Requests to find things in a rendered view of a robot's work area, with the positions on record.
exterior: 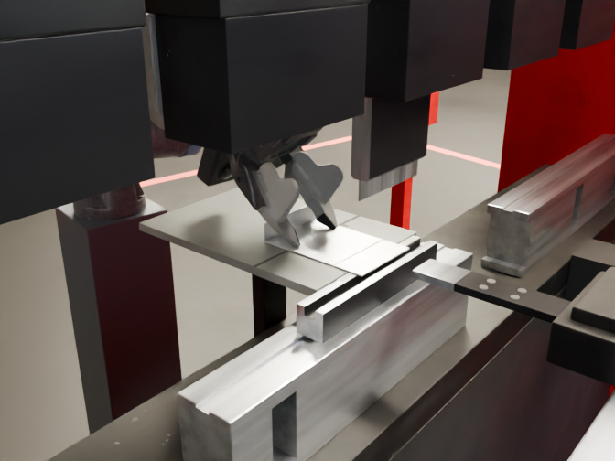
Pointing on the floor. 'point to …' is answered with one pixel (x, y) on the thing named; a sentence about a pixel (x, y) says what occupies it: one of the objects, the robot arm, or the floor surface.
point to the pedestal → (402, 195)
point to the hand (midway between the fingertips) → (307, 230)
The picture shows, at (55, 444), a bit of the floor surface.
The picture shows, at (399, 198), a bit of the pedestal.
